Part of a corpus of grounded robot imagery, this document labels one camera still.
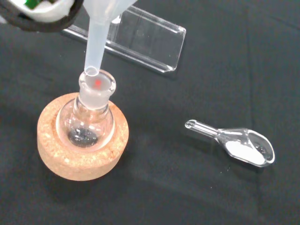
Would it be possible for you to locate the glass weighing funnel with powder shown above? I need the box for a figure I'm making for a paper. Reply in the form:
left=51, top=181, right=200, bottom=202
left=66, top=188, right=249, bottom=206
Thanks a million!
left=184, top=119, right=276, bottom=168

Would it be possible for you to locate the black cloth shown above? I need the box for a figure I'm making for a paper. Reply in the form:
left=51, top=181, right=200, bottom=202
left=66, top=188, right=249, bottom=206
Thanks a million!
left=0, top=0, right=300, bottom=225

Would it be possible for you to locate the cork ring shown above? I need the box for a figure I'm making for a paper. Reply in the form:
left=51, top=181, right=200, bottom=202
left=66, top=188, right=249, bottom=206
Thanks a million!
left=37, top=91, right=130, bottom=182

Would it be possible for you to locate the clear acrylic funnel stand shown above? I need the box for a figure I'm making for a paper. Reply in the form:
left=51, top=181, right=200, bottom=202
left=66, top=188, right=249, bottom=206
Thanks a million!
left=61, top=4, right=187, bottom=75

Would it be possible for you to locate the glass round-bottom flask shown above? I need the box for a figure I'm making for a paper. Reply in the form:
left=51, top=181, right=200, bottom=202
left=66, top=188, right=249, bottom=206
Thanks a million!
left=55, top=69, right=117, bottom=152

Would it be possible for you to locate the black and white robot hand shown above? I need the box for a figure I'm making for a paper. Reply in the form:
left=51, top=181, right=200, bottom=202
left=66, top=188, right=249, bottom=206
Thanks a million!
left=0, top=0, right=84, bottom=32

